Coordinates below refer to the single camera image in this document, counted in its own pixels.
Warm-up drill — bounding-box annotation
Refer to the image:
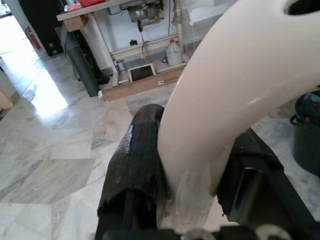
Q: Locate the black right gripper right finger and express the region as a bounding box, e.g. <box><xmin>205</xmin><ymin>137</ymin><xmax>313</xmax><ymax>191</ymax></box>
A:
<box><xmin>216</xmin><ymin>127</ymin><xmax>320</xmax><ymax>240</ymax></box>

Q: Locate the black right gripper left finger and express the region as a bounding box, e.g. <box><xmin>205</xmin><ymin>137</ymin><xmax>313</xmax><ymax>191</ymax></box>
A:
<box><xmin>96</xmin><ymin>103</ymin><xmax>173</xmax><ymax>240</ymax></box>

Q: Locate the cream long-handled dustpan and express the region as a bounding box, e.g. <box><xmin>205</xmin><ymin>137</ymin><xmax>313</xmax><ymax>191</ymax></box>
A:
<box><xmin>157</xmin><ymin>0</ymin><xmax>320</xmax><ymax>232</ymax></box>

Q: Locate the black vacuum cleaner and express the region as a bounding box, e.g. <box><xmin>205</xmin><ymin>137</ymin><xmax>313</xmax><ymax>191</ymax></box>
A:
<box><xmin>289</xmin><ymin>90</ymin><xmax>320</xmax><ymax>177</ymax></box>

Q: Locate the long wooden board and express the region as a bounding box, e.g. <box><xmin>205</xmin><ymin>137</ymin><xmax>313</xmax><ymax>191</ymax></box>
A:
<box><xmin>99</xmin><ymin>66</ymin><xmax>186</xmax><ymax>102</ymax></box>

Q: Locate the white-framed black foot pedal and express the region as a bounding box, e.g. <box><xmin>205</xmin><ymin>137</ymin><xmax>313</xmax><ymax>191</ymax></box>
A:
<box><xmin>127</xmin><ymin>62</ymin><xmax>157</xmax><ymax>83</ymax></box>

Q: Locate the dark green rolled tube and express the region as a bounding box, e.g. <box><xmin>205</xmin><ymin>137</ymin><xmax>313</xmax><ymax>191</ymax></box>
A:
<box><xmin>63</xmin><ymin>31</ymin><xmax>101</xmax><ymax>98</ymax></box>

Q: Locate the white plastic jug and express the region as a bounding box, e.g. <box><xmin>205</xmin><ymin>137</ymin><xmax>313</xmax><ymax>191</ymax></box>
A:
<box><xmin>165</xmin><ymin>39</ymin><xmax>184</xmax><ymax>66</ymax></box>

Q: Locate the sewing machine table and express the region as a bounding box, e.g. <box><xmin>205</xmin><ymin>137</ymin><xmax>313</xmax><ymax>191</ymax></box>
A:
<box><xmin>56</xmin><ymin>0</ymin><xmax>216</xmax><ymax>88</ymax></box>

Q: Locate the red fire extinguisher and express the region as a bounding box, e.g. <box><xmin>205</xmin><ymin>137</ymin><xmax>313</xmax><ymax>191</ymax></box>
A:
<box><xmin>24</xmin><ymin>25</ymin><xmax>42</xmax><ymax>51</ymax></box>

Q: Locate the black cabinet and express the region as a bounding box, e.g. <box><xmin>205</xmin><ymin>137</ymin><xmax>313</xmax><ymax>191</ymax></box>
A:
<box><xmin>18</xmin><ymin>0</ymin><xmax>68</xmax><ymax>57</ymax></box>

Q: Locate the red cloth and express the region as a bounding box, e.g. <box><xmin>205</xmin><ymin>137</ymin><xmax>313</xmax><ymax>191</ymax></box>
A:
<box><xmin>68</xmin><ymin>0</ymin><xmax>106</xmax><ymax>12</ymax></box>

